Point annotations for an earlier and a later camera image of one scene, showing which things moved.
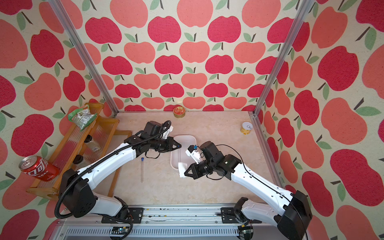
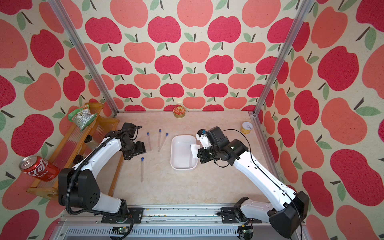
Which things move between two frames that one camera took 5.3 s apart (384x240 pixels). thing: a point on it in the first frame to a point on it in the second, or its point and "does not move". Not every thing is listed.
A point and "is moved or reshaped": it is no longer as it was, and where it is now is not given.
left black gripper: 171,142 to 141,149
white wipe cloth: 182,167 is moved or reshaped
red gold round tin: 179,112 does not move
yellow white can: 246,128 does not move
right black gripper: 195,172 to 201,154
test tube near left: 142,169 does not move
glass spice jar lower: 79,161 does not move
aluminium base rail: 166,222 does not move
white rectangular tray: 179,155 does not move
